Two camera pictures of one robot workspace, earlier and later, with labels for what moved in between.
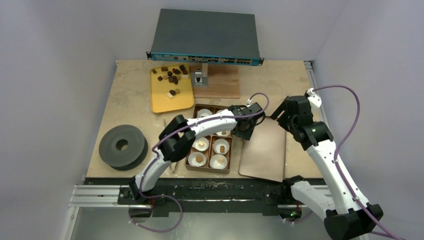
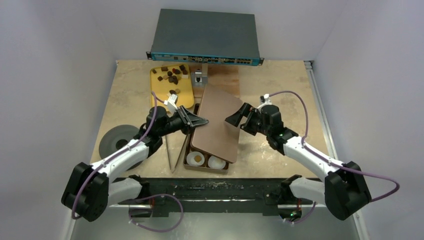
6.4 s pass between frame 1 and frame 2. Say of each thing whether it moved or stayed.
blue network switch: stayed
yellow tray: stayed
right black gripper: moved
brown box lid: moved
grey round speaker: stayed
